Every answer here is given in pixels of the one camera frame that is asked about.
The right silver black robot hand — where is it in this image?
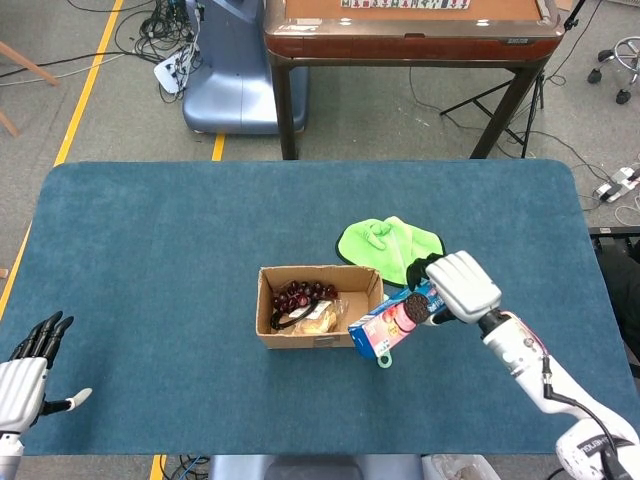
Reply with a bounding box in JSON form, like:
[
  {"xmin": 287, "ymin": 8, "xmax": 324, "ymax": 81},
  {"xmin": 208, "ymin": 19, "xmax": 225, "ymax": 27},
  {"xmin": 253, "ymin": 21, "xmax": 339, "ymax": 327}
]
[{"xmin": 405, "ymin": 250, "xmax": 503, "ymax": 327}]

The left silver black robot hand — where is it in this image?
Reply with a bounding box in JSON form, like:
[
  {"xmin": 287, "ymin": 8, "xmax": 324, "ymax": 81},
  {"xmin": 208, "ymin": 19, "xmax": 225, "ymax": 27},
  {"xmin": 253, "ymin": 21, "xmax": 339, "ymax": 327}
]
[{"xmin": 0, "ymin": 310, "xmax": 94, "ymax": 435}]

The blue cookie package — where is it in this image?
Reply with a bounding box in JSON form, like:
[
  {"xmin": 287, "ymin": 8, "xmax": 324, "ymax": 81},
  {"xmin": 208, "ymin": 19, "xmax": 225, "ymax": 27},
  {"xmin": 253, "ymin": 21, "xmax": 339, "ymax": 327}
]
[{"xmin": 347, "ymin": 280, "xmax": 446, "ymax": 360}]

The cardboard box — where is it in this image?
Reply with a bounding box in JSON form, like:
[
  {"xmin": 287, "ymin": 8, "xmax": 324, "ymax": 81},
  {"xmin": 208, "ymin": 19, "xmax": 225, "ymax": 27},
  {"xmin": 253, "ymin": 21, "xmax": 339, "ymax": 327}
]
[{"xmin": 255, "ymin": 265, "xmax": 385, "ymax": 350}]

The mint green scrub brush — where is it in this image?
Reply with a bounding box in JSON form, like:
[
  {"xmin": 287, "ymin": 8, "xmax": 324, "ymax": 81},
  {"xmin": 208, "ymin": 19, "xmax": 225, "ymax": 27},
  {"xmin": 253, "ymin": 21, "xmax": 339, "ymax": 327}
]
[{"xmin": 375, "ymin": 293, "xmax": 395, "ymax": 370}]

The bright green cleaning cloth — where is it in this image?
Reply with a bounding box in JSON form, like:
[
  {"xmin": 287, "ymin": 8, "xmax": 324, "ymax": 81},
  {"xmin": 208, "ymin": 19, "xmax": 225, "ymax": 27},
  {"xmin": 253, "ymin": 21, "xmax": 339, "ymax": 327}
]
[{"xmin": 334, "ymin": 215, "xmax": 446, "ymax": 290}]

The bread in clear plastic bag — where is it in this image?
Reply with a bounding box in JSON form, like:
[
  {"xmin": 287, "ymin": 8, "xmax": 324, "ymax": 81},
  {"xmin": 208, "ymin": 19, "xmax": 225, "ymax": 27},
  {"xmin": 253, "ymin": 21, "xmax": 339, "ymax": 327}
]
[{"xmin": 287, "ymin": 299, "xmax": 349, "ymax": 335}]

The black bulky bag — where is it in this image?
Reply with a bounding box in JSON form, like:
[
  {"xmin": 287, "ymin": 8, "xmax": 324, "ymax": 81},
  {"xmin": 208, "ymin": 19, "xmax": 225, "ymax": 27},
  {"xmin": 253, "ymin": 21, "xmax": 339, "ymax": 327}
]
[{"xmin": 588, "ymin": 226, "xmax": 640, "ymax": 351}]

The dark red grape bunch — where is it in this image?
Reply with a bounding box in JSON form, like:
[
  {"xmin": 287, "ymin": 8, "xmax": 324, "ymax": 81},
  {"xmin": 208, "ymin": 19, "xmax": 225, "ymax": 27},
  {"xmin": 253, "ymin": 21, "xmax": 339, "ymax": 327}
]
[{"xmin": 272, "ymin": 280, "xmax": 339, "ymax": 314}]

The black tripod stand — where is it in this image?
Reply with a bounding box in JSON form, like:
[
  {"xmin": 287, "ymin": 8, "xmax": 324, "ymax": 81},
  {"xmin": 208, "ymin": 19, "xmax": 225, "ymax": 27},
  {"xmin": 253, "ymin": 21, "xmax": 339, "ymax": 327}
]
[{"xmin": 439, "ymin": 0, "xmax": 587, "ymax": 159}]

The black hair band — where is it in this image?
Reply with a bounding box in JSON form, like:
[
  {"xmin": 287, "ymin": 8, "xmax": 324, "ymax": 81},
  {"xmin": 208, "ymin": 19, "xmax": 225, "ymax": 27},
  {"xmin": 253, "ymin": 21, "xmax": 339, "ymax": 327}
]
[{"xmin": 269, "ymin": 300, "xmax": 326, "ymax": 331}]

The white grey floor power strip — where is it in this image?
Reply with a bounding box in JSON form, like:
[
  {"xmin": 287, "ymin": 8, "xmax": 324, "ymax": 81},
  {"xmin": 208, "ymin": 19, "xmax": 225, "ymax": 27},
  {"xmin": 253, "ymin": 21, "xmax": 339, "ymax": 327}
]
[{"xmin": 593, "ymin": 167, "xmax": 640, "ymax": 204}]

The white plastic bin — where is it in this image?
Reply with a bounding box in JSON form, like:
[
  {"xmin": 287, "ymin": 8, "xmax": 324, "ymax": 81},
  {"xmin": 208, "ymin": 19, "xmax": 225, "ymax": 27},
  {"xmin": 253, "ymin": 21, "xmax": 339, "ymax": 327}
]
[{"xmin": 422, "ymin": 453, "xmax": 499, "ymax": 480}]

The blue felt table cover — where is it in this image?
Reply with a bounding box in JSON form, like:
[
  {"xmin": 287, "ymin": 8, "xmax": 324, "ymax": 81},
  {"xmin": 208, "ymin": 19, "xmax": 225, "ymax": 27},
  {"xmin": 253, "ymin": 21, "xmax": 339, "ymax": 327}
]
[{"xmin": 0, "ymin": 159, "xmax": 636, "ymax": 456}]

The grey blue robot torso base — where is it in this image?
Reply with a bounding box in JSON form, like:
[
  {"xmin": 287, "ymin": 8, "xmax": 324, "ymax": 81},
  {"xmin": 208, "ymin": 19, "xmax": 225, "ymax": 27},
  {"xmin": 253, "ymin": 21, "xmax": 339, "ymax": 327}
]
[{"xmin": 207, "ymin": 454, "xmax": 424, "ymax": 480}]

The brown mahjong table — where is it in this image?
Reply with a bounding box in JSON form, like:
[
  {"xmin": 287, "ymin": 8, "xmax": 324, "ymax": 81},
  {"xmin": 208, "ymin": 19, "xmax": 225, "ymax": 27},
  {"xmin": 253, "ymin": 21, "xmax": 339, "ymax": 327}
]
[{"xmin": 263, "ymin": 0, "xmax": 566, "ymax": 160}]

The chrome stool with casters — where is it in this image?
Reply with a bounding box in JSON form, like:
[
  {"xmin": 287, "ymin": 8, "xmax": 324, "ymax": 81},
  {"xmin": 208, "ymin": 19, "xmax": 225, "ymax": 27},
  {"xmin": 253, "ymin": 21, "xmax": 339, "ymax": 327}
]
[{"xmin": 587, "ymin": 37, "xmax": 640, "ymax": 105}]

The face-up mahjong tile row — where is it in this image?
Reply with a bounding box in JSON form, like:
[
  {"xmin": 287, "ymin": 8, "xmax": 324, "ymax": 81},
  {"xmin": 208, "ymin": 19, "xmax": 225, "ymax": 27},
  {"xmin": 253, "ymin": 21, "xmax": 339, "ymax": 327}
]
[{"xmin": 341, "ymin": 0, "xmax": 471, "ymax": 10}]

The wooden pole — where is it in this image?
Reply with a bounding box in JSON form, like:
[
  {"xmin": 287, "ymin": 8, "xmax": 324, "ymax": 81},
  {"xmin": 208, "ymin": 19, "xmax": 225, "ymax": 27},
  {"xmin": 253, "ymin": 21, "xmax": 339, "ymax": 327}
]
[{"xmin": 0, "ymin": 41, "xmax": 61, "ymax": 87}]

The white power strip with plugs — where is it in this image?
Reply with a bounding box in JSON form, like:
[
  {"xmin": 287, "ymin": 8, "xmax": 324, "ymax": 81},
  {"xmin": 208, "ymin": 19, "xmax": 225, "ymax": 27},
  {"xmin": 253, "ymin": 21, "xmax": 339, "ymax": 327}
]
[{"xmin": 153, "ymin": 47, "xmax": 199, "ymax": 94}]

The thin black floor cable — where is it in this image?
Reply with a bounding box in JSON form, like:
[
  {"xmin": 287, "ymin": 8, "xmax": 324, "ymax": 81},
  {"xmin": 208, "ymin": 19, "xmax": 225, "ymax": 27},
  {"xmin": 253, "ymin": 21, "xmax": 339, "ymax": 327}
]
[{"xmin": 408, "ymin": 67, "xmax": 614, "ymax": 199}]

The black blue cable cluster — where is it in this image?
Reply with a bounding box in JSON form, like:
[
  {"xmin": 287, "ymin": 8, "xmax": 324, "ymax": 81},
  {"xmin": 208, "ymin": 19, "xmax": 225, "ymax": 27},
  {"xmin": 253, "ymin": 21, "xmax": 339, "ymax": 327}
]
[{"xmin": 159, "ymin": 453, "xmax": 211, "ymax": 480}]

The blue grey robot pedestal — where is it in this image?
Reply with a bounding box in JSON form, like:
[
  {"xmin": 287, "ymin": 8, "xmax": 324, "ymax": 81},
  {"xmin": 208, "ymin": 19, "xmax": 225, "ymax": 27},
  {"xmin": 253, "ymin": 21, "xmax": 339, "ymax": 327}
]
[{"xmin": 182, "ymin": 0, "xmax": 310, "ymax": 135}]

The long black floor cable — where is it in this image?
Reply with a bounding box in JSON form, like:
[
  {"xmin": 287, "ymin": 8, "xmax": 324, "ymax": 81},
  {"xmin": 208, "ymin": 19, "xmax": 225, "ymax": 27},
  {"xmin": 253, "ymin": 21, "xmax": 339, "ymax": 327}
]
[{"xmin": 0, "ymin": 49, "xmax": 156, "ymax": 81}]

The tangled black cable bundle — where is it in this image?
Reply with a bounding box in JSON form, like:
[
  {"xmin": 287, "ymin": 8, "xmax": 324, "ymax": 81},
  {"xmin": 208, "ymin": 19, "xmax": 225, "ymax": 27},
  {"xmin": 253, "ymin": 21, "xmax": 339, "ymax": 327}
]
[{"xmin": 64, "ymin": 0, "xmax": 202, "ymax": 104}]

